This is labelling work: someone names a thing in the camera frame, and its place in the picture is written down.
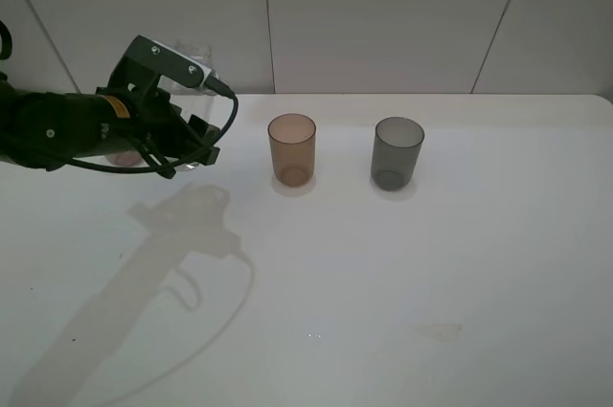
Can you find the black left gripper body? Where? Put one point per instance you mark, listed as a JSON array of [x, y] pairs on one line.
[[147, 120]]

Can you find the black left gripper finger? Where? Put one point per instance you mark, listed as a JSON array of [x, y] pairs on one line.
[[196, 133], [187, 155]]

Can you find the clear plastic water bottle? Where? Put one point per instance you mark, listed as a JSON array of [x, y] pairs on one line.
[[191, 102]]

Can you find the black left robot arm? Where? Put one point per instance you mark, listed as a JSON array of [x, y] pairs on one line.
[[46, 130]]

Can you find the translucent pink plastic cup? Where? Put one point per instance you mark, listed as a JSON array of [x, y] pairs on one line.
[[125, 159]]

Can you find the translucent orange plastic cup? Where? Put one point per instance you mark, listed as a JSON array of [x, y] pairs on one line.
[[292, 144]]

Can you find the translucent grey plastic cup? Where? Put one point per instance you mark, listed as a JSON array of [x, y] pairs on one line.
[[396, 151]]

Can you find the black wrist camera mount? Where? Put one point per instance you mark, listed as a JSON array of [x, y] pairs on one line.
[[164, 61]]

